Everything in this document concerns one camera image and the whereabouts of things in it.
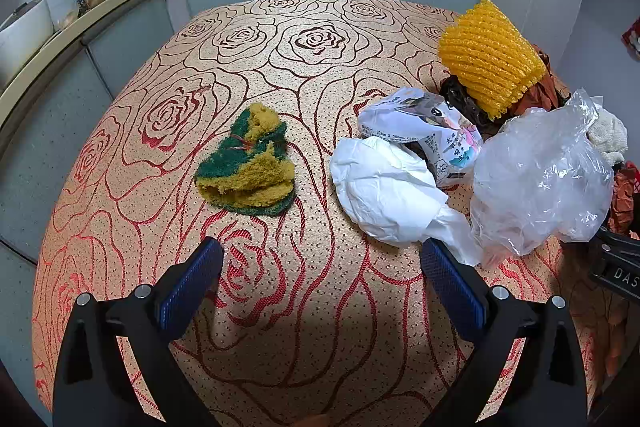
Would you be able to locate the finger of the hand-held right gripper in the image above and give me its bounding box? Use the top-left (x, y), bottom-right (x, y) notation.
top-left (592, 223), bottom-right (640, 258)

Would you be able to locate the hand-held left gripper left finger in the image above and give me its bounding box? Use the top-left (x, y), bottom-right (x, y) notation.
top-left (52, 236), bottom-right (225, 427)

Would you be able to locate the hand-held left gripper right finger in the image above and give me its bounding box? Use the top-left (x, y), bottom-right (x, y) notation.
top-left (420, 239), bottom-right (588, 427)

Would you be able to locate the red wrapper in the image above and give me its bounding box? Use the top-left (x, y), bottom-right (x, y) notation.
top-left (606, 161), bottom-right (640, 240)

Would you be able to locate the clear plastic bag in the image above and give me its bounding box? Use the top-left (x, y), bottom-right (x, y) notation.
top-left (470, 88), bottom-right (617, 257)

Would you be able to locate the white cloth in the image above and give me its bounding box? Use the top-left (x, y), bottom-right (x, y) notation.
top-left (585, 107), bottom-right (629, 155)

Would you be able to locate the green yellow scrub cloth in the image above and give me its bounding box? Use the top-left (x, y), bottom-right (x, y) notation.
top-left (194, 102), bottom-right (297, 218)

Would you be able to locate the rust brown paper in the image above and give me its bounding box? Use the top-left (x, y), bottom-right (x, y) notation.
top-left (520, 46), bottom-right (573, 118)

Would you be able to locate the printed tissue packet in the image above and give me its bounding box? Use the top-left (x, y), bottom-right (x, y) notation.
top-left (357, 87), bottom-right (485, 188)

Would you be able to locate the dark brown plastic wrapper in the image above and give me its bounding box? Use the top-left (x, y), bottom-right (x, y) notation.
top-left (439, 74), bottom-right (496, 134)

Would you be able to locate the yellow foam net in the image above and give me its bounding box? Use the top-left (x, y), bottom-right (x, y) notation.
top-left (437, 0), bottom-right (548, 120)

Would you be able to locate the rose patterned tablecloth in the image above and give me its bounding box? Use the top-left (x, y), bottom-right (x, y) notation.
top-left (32, 0), bottom-right (616, 427)

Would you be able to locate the hanging red cloth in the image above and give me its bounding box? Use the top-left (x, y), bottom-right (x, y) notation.
top-left (622, 19), bottom-right (640, 58)

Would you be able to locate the white rice cooker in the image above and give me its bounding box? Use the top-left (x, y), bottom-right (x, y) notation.
top-left (0, 0), bottom-right (55, 80)

